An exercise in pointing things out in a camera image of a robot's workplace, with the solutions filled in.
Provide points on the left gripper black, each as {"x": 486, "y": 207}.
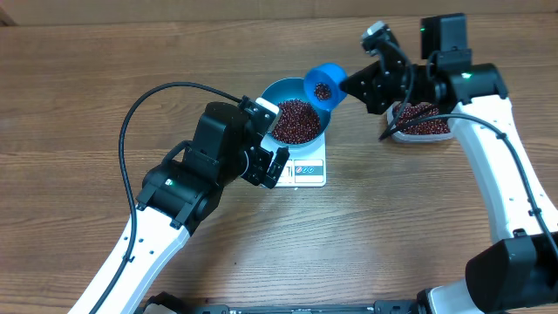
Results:
{"x": 258, "y": 174}

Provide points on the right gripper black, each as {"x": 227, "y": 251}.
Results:
{"x": 377, "y": 98}

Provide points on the white digital kitchen scale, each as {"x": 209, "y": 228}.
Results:
{"x": 306, "y": 166}

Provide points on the red beans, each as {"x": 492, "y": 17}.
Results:
{"x": 420, "y": 111}
{"x": 299, "y": 122}
{"x": 322, "y": 92}

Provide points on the blue plastic measuring scoop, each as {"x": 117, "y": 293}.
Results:
{"x": 332, "y": 75}

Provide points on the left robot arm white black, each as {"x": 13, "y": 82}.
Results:
{"x": 179, "y": 193}

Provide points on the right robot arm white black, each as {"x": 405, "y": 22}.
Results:
{"x": 519, "y": 269}

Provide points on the red beans in bowl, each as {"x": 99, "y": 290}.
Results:
{"x": 299, "y": 122}

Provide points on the teal metal bowl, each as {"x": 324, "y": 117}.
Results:
{"x": 292, "y": 88}

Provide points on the clear plastic container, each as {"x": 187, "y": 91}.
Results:
{"x": 412, "y": 139}

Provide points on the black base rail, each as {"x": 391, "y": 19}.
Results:
{"x": 165, "y": 303}

